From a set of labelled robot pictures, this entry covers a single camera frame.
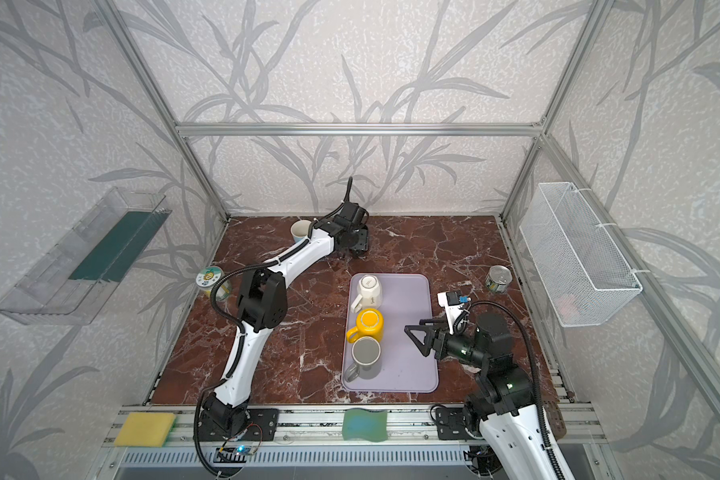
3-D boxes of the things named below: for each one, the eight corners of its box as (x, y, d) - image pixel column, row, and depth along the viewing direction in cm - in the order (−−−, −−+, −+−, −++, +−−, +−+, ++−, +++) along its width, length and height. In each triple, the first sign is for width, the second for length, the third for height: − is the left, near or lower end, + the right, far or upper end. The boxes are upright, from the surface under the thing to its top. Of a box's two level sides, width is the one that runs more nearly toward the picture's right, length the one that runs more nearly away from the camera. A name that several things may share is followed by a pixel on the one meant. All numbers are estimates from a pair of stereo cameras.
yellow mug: (349, 343, 87) (346, 332, 81) (350, 320, 92) (348, 308, 86) (383, 343, 87) (383, 332, 81) (383, 320, 92) (383, 308, 86)
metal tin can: (486, 293, 101) (492, 283, 96) (482, 275, 105) (487, 265, 101) (508, 293, 101) (514, 283, 96) (502, 275, 105) (508, 265, 101)
